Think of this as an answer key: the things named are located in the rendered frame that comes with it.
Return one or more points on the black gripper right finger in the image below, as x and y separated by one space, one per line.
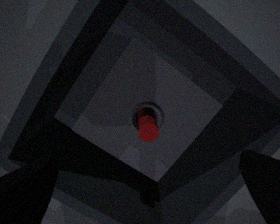
261 174

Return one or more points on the dark red cylinder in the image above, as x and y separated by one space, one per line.
147 125

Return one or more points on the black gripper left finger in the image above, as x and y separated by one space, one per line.
25 193

